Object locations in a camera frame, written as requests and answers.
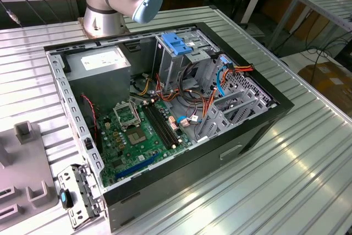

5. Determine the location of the grey optical drive cage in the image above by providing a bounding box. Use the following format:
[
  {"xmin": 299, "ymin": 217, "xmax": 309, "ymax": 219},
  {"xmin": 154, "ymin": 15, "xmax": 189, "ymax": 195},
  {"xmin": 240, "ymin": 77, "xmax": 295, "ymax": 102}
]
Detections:
[{"xmin": 152, "ymin": 27, "xmax": 221, "ymax": 94}]

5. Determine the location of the black open PC case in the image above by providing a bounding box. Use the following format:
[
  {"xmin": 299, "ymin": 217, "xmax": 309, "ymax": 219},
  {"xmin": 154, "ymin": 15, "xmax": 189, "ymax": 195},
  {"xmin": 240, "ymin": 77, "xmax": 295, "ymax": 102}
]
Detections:
[{"xmin": 43, "ymin": 21, "xmax": 295, "ymax": 233}]

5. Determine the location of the orange red wire bundle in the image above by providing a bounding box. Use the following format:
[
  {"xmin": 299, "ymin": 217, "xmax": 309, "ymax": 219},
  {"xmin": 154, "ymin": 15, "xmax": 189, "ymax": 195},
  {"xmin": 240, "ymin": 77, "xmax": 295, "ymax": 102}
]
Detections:
[{"xmin": 155, "ymin": 72, "xmax": 218, "ymax": 120}]

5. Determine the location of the metal socket cover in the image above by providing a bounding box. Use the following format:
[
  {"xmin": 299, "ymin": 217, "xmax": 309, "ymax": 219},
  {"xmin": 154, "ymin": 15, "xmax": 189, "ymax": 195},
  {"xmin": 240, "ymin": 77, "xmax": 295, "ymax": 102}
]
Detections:
[{"xmin": 113, "ymin": 101, "xmax": 141, "ymax": 130}]

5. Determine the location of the black RAM slot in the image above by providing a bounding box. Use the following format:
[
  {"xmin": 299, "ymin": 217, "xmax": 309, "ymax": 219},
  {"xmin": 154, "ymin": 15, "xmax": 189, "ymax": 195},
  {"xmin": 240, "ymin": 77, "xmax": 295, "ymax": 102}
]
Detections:
[
  {"xmin": 145, "ymin": 102, "xmax": 176, "ymax": 149},
  {"xmin": 141, "ymin": 103, "xmax": 173, "ymax": 150},
  {"xmin": 153, "ymin": 99, "xmax": 183, "ymax": 144},
  {"xmin": 150, "ymin": 101, "xmax": 179, "ymax": 146}
]

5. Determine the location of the metal slat side table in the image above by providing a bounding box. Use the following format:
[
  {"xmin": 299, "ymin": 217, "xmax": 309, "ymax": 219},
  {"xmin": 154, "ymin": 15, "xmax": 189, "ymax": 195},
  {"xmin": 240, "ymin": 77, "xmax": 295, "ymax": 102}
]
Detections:
[{"xmin": 268, "ymin": 0, "xmax": 352, "ymax": 51}]

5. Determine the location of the orange red power wire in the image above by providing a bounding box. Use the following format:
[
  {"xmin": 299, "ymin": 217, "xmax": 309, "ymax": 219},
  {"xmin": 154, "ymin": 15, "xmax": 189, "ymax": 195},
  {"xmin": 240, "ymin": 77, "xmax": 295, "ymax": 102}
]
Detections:
[{"xmin": 222, "ymin": 63, "xmax": 255, "ymax": 81}]

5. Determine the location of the green motherboard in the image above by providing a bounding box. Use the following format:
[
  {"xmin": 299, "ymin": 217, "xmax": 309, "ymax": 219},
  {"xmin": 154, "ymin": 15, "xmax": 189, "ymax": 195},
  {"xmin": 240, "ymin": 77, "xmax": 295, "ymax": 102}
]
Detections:
[{"xmin": 96, "ymin": 99, "xmax": 193, "ymax": 188}]

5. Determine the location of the brown cardboard box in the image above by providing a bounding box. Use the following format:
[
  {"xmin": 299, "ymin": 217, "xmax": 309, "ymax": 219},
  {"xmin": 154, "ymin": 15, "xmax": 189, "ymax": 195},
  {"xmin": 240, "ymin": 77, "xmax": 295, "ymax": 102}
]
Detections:
[{"xmin": 298, "ymin": 63, "xmax": 352, "ymax": 103}]

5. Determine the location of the long blue data wire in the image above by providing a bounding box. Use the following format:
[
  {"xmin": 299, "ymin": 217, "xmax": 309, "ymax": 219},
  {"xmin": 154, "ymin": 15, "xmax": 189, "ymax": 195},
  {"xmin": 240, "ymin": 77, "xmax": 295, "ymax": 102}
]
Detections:
[{"xmin": 216, "ymin": 54, "xmax": 230, "ymax": 98}]

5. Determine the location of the blue expansion slot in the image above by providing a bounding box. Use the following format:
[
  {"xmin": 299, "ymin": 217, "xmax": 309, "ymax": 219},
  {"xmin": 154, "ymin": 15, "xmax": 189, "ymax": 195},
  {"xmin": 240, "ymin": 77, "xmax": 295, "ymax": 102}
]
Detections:
[{"xmin": 114, "ymin": 152, "xmax": 160, "ymax": 181}]

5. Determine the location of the grey metal disk bay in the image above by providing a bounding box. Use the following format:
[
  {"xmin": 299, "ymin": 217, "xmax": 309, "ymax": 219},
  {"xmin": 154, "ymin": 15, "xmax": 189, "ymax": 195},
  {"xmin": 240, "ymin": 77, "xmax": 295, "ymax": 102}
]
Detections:
[{"xmin": 194, "ymin": 69, "xmax": 277, "ymax": 142}]

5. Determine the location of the black blue bracket latch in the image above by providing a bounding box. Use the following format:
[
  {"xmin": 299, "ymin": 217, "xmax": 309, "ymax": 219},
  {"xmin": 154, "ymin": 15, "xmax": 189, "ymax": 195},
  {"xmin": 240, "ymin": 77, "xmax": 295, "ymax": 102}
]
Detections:
[{"xmin": 59, "ymin": 189, "xmax": 74, "ymax": 209}]

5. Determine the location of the metal expansion bracket plate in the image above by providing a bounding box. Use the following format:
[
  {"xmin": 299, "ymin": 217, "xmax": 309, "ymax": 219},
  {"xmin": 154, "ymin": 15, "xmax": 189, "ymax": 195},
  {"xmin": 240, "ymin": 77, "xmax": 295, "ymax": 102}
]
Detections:
[{"xmin": 56, "ymin": 163, "xmax": 108, "ymax": 230}]

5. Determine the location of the grey power supply unit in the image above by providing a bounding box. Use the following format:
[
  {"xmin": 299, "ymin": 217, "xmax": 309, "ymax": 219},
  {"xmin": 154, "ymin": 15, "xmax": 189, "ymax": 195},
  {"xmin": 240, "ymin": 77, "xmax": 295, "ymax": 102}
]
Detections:
[{"xmin": 63, "ymin": 45, "xmax": 132, "ymax": 114}]

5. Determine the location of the yellow black wire bundle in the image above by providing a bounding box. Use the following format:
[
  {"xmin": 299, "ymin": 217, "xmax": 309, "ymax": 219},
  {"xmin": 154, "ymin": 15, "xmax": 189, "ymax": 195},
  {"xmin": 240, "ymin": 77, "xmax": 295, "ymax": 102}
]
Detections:
[{"xmin": 136, "ymin": 77, "xmax": 152, "ymax": 96}]

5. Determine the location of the short blue data wire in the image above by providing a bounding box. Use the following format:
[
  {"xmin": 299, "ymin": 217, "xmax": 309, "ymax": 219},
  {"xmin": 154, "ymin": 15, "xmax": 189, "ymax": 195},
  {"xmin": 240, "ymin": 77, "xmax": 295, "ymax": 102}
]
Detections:
[{"xmin": 175, "ymin": 115, "xmax": 199, "ymax": 128}]

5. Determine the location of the blue plastic drive latch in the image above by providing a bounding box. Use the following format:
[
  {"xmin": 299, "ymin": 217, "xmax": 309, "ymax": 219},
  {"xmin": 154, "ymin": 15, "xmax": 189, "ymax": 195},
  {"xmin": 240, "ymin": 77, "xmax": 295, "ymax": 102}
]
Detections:
[{"xmin": 161, "ymin": 32, "xmax": 193, "ymax": 56}]

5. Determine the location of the black cable with metal connector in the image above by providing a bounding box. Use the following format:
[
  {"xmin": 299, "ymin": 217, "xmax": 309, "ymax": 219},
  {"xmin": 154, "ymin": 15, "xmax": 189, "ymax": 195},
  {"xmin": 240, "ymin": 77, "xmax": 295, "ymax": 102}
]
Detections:
[{"xmin": 0, "ymin": 0, "xmax": 23, "ymax": 29}]

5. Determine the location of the CPU socket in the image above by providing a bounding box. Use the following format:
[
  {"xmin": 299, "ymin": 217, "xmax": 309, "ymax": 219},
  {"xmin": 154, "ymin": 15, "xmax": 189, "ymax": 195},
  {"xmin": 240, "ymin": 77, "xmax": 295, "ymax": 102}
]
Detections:
[{"xmin": 125, "ymin": 126, "xmax": 148, "ymax": 146}]

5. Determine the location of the grey parts rack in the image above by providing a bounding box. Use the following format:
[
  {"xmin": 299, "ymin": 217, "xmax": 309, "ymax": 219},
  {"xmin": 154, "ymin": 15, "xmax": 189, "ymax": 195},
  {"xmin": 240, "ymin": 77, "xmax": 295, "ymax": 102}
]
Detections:
[{"xmin": 0, "ymin": 121, "xmax": 60, "ymax": 225}]

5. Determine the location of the red black fan wire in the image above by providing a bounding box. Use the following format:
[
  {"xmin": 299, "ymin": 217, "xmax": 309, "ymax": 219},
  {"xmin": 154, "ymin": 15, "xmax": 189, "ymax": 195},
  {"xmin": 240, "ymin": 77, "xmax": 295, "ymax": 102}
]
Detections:
[{"xmin": 81, "ymin": 94, "xmax": 98, "ymax": 139}]

